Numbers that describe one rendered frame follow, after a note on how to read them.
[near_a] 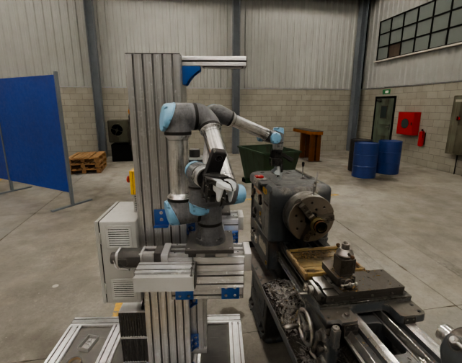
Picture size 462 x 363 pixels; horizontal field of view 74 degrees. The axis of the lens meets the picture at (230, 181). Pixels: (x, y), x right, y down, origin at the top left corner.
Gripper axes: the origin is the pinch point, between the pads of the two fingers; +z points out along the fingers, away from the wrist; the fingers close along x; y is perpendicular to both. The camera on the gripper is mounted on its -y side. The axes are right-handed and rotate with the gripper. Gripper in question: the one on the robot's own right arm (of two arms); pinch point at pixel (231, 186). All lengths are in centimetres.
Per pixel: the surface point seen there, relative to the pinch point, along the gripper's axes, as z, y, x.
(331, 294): -20, 53, -67
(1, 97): -675, -8, 205
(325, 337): -14, 70, -61
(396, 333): 0, 62, -86
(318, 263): -56, 58, -89
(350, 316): -11, 58, -70
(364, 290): -16, 50, -81
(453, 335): 30, 35, -63
